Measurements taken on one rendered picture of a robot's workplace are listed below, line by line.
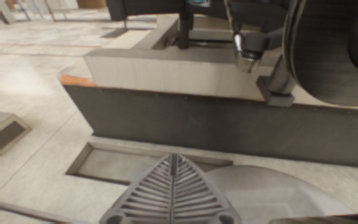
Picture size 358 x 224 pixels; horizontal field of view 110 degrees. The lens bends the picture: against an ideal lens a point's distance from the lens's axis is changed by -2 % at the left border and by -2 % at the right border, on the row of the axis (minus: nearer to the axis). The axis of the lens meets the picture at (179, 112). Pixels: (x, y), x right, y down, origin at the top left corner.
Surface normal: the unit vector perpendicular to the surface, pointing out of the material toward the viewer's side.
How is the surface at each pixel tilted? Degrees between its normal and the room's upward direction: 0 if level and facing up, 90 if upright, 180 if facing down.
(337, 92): 90
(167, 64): 90
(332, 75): 90
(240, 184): 0
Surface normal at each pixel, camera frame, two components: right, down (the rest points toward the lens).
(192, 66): -0.14, 0.68
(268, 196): 0.00, 0.37
